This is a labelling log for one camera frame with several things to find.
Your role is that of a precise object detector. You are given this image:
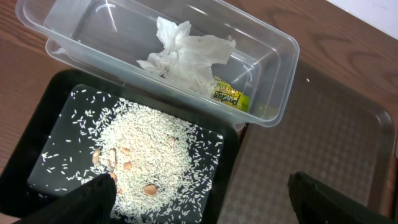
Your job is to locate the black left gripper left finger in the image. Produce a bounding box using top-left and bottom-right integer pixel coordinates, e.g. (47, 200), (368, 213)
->
(16, 174), (117, 224)

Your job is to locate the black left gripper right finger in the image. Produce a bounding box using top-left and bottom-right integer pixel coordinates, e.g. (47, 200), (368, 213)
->
(287, 172), (395, 224)

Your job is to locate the rice pile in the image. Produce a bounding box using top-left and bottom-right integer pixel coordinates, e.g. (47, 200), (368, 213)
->
(28, 85), (224, 223)

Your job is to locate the green yellow snack wrapper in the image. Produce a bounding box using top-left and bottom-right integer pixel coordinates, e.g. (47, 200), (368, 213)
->
(211, 76), (250, 112)

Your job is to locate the white paper napkin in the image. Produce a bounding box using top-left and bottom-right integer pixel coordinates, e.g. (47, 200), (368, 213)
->
(137, 17), (236, 97)

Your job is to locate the clear plastic waste bin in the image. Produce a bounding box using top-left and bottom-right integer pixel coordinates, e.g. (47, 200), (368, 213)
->
(15, 0), (300, 127)

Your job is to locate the brown serving tray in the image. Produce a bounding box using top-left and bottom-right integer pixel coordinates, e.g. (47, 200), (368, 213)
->
(218, 62), (395, 223)

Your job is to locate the black plastic tray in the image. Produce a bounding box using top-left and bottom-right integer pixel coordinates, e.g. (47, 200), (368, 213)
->
(1, 70), (239, 223)

